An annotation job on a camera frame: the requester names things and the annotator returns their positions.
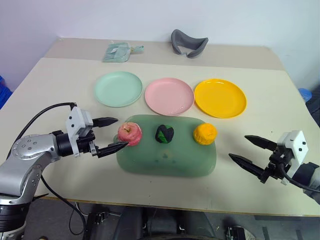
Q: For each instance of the dark rounded robot base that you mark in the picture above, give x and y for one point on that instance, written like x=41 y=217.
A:
x=155 y=223

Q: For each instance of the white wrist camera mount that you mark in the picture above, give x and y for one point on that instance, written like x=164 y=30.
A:
x=293 y=145
x=76 y=122

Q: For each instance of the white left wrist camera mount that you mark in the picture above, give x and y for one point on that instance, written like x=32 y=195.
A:
x=76 y=122

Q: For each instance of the pink plate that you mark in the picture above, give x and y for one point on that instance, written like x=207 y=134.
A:
x=169 y=96

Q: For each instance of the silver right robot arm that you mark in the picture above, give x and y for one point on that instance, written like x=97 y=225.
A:
x=308 y=178

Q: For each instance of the grey curved foam pad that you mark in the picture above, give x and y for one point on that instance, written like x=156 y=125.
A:
x=188 y=43

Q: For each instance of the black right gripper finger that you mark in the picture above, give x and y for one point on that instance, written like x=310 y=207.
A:
x=261 y=142
x=246 y=163

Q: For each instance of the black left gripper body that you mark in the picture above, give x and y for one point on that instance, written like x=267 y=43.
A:
x=86 y=142

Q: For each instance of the blue plastic crate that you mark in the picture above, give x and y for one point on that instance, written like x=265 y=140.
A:
x=3 y=92

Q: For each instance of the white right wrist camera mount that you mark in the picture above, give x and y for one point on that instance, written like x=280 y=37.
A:
x=293 y=145

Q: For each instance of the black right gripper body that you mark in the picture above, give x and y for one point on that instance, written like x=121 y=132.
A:
x=276 y=165

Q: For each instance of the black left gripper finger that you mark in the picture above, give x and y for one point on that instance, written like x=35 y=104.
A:
x=112 y=148
x=105 y=121

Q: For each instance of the green translucent tray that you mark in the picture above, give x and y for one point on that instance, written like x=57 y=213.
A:
x=165 y=160

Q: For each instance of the mint green plate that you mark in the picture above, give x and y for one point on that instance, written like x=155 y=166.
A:
x=118 y=88

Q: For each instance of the mint green pouch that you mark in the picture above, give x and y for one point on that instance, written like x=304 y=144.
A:
x=117 y=51

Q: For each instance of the dark green fruit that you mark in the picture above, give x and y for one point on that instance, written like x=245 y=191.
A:
x=164 y=134

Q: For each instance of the yellow plate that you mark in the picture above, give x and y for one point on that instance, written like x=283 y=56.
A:
x=220 y=97

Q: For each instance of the orange fruit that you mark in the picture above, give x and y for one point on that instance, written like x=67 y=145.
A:
x=205 y=133

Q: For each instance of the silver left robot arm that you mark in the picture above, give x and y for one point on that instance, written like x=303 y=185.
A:
x=23 y=160

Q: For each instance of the red apple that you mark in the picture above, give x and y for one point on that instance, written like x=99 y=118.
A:
x=130 y=133

